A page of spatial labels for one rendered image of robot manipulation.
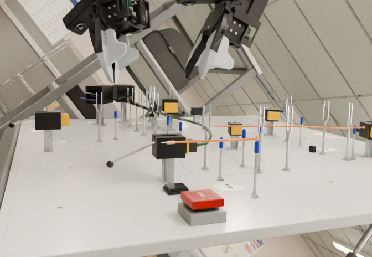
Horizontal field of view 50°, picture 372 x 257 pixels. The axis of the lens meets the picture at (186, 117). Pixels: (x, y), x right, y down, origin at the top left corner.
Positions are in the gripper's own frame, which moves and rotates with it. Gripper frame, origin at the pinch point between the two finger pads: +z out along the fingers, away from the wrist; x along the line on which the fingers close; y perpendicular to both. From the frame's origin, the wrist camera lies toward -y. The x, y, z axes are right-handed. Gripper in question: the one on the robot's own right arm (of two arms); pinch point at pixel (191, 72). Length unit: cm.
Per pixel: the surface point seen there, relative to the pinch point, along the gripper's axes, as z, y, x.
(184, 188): 19.6, 5.4, -7.7
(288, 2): -140, 145, 284
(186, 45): -24, 25, 108
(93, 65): 4, -10, 98
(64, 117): 21.0, -15.5, 32.3
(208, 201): 17.8, 3.9, -21.2
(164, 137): 13.3, -0.1, -2.0
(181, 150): 14.2, 4.0, -2.1
